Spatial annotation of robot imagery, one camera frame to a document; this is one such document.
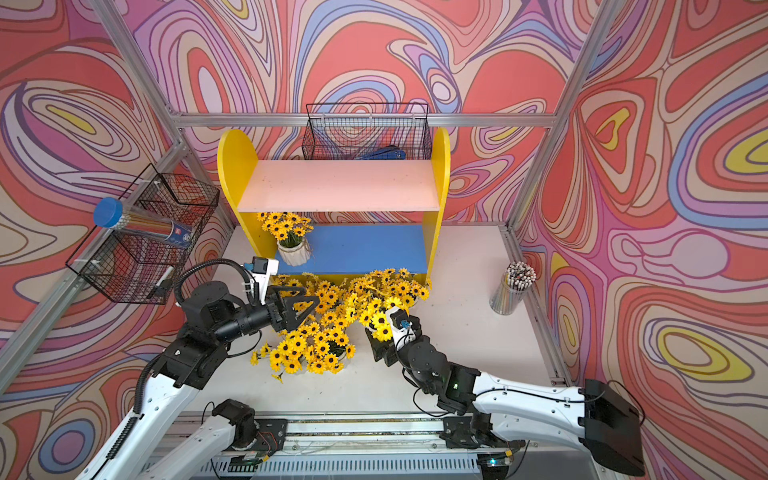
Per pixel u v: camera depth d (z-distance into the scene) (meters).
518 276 0.82
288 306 0.55
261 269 0.57
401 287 0.84
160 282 0.72
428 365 0.54
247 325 0.55
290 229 0.79
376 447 0.72
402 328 0.61
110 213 0.62
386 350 0.64
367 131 0.99
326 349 0.73
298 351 0.73
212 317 0.49
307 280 0.89
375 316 0.65
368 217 1.23
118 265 0.70
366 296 0.72
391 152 0.88
